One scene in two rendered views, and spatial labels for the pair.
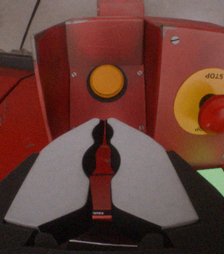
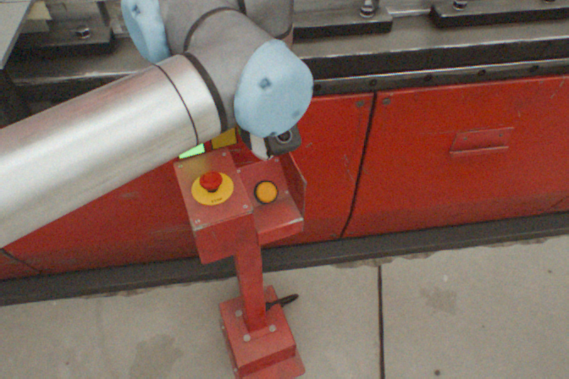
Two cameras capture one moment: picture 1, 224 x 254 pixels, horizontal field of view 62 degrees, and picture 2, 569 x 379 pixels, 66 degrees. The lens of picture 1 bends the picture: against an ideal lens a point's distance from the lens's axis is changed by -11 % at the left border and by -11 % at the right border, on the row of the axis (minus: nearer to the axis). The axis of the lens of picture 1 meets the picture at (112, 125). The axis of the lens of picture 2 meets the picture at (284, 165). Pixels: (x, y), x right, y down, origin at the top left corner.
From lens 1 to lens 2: 60 cm
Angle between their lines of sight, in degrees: 15
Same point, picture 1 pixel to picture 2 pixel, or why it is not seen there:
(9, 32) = (405, 283)
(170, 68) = (241, 195)
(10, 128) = (333, 155)
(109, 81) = (265, 191)
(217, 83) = (212, 197)
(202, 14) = not seen: outside the picture
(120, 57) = (262, 209)
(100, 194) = not seen: hidden behind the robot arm
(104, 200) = not seen: hidden behind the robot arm
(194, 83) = (226, 193)
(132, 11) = (250, 348)
